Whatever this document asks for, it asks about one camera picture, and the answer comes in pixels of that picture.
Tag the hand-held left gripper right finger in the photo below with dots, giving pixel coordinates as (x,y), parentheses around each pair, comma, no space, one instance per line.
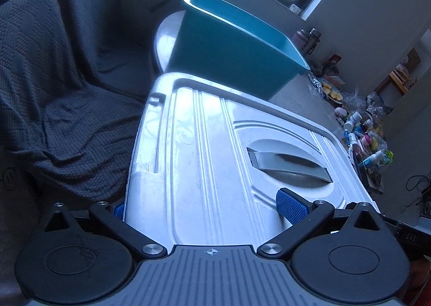
(291,205)

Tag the white plastic storage box lid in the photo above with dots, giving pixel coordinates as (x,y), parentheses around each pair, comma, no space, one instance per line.
(202,157)

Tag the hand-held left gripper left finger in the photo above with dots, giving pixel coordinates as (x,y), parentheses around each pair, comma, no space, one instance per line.
(118,211)

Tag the dark steel thermos bottle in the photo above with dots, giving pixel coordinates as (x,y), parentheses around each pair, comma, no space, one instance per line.
(313,40)

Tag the teal plastic bin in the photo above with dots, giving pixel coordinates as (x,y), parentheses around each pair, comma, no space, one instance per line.
(219,50)

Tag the brown thermos bottle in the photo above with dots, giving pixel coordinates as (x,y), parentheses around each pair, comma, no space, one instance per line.
(298,38)

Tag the clear plastic bag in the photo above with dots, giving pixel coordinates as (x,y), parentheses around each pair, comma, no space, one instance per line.
(354,100)

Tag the red box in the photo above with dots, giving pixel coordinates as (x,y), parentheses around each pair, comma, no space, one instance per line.
(333,60)

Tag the cluster of small bottles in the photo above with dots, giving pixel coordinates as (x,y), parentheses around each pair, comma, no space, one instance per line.
(368,144)

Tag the plate of yellow fruit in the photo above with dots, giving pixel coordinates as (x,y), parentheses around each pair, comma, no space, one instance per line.
(331,92)

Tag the grey textured sofa cover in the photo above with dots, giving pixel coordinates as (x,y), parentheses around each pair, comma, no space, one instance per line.
(50,73)

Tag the wooden chair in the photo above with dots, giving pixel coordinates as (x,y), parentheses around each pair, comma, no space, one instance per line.
(402,73)

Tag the white round table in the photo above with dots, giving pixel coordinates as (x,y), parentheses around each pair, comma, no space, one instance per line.
(165,43)

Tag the white wall socket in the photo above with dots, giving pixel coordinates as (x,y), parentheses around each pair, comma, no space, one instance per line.
(295,8)

